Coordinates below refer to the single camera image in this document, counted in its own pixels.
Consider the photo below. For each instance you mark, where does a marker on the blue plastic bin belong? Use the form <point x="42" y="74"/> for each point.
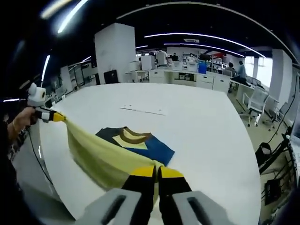
<point x="202" y="68"/>

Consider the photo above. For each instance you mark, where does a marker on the black cabinet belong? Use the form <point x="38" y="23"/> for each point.
<point x="110" y="77"/>

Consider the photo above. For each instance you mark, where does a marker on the white counter cabinet row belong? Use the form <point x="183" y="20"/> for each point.
<point x="206" y="80"/>

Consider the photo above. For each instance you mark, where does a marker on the white office chair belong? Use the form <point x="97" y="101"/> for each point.
<point x="256" y="100"/>

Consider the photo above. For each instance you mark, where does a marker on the yellow blue grey garment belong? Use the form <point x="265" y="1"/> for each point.
<point x="105" y="152"/>

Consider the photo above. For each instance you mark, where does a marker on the white appliance box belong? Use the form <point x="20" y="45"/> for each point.
<point x="147" y="62"/>

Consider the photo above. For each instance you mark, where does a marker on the black metal stand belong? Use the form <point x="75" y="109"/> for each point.
<point x="274" y="155"/>

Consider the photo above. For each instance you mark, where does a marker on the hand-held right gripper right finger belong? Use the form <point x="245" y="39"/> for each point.
<point x="175" y="187"/>

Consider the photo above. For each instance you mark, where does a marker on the person's left hand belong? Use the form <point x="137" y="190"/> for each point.
<point x="24" y="122"/>

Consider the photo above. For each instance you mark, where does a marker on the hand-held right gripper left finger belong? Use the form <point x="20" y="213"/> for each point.
<point x="136" y="187"/>

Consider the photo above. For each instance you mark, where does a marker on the long ceiling light strip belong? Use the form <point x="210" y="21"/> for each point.
<point x="201" y="35"/>
<point x="201" y="46"/>

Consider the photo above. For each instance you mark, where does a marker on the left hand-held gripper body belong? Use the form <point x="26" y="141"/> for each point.
<point x="37" y="96"/>

